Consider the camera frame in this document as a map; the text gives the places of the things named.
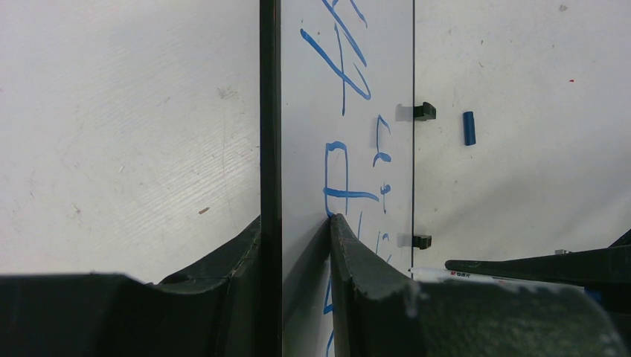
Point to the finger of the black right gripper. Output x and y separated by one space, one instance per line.
599 267

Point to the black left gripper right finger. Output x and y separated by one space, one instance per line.
379 311

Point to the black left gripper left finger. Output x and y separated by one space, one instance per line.
209 308

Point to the blue whiteboard marker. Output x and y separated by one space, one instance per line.
435 275

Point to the blue marker cap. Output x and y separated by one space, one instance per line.
469 129

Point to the black framed whiteboard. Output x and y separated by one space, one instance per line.
342 141

